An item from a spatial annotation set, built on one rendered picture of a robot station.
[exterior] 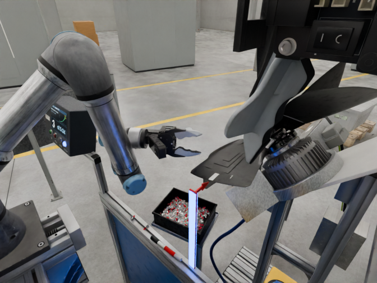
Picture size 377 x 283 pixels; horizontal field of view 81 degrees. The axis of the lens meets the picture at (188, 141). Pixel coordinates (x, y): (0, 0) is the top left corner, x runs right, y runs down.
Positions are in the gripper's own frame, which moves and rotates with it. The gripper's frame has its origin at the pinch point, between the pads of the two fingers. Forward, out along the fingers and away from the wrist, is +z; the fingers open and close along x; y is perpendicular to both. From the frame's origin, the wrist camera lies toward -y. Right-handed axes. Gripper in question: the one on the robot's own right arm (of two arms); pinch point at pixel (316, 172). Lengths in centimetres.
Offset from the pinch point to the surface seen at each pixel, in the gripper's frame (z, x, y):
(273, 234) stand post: 79, -13, -60
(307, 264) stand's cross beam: 91, 3, -65
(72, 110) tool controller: 23, -82, -12
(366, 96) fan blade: 8, -1, -53
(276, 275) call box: 40.7, -2.0, -17.6
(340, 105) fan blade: 13, -6, -54
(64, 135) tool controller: 33, -86, -8
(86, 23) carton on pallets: 30, -766, -351
